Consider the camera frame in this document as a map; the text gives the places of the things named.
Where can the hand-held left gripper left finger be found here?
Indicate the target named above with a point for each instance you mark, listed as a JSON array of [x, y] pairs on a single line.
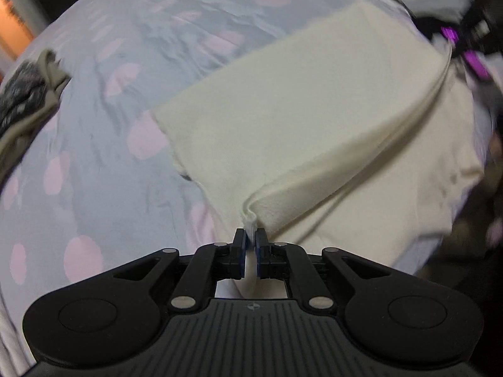
[[242, 251]]

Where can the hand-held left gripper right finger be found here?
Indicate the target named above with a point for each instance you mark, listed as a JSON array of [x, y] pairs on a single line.
[[258, 253]]

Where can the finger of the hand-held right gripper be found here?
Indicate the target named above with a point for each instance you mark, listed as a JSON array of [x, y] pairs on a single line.
[[477, 65], [450, 33]]

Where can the cream knit garment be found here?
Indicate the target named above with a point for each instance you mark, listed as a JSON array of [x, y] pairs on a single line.
[[314, 125]]

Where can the bed with polka-dot sheet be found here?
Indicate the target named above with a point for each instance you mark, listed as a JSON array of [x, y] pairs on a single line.
[[98, 165]]

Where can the olive grey garment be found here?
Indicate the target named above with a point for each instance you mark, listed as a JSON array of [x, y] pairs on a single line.
[[47, 86]]

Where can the dark patterned garment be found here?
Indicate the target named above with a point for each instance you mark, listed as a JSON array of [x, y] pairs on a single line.
[[17, 90]]

